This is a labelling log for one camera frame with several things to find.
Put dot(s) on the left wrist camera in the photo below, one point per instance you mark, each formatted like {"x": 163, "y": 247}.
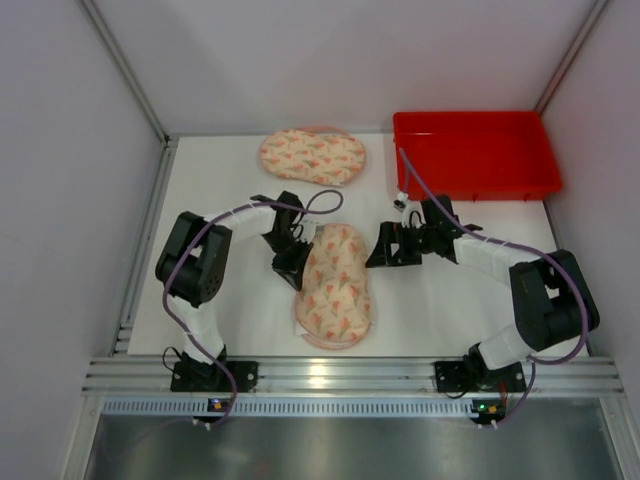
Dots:
{"x": 306, "y": 231}

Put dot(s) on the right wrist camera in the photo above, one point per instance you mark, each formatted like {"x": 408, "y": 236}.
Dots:
{"x": 411, "y": 211}

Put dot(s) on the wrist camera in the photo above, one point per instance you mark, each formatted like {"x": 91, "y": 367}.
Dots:
{"x": 306, "y": 231}
{"x": 411, "y": 211}

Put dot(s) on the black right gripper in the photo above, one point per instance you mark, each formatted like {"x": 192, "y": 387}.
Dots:
{"x": 398, "y": 245}

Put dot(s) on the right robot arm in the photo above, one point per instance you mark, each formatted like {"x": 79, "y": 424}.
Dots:
{"x": 551, "y": 300}

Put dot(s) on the aluminium front rail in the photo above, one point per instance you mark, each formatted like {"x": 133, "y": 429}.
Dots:
{"x": 297, "y": 376}

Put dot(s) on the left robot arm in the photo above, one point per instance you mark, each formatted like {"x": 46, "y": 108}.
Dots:
{"x": 192, "y": 265}

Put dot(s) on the slotted cable duct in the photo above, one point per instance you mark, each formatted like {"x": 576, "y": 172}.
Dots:
{"x": 302, "y": 407}

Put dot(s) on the floral mesh laundry bag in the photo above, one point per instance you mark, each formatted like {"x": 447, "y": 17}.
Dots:
{"x": 324, "y": 156}

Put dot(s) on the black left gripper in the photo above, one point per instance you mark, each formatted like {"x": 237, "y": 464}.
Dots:
{"x": 289, "y": 258}

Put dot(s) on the white bras pile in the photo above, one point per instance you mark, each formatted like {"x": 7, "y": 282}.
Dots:
{"x": 301, "y": 331}

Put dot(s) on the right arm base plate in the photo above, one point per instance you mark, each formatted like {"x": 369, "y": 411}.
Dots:
{"x": 458, "y": 377}

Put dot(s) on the red plastic tray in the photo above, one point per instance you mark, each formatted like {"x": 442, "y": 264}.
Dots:
{"x": 476, "y": 156}

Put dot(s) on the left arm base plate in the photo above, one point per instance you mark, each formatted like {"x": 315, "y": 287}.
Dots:
{"x": 191, "y": 376}

